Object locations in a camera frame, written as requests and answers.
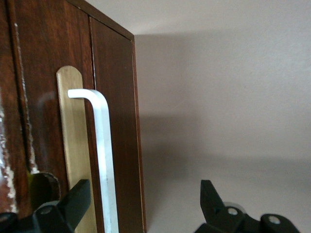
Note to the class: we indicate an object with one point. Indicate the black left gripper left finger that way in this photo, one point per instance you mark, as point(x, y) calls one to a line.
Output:
point(60, 213)

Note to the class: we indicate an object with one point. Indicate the dark brown wooden cabinet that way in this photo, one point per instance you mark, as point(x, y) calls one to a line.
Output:
point(114, 97)

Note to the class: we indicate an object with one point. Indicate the yellow block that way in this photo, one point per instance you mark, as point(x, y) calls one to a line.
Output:
point(40, 189)

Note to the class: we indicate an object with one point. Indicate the brown table cover sheet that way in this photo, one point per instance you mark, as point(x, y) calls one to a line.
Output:
point(218, 97)

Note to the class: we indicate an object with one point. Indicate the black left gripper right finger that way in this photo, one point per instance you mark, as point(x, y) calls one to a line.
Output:
point(218, 218)

